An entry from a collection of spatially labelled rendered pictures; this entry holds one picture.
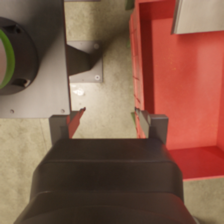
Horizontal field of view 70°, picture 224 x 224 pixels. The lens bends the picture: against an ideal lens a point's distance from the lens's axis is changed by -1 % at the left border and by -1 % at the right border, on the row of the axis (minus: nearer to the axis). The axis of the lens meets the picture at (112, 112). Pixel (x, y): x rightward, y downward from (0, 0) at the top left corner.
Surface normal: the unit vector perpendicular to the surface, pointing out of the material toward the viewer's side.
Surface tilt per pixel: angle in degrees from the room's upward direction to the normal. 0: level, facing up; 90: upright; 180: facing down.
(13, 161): 0
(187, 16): 30
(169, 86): 0
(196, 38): 0
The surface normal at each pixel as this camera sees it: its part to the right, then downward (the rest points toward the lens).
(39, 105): 0.00, 0.28
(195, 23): 0.04, 0.72
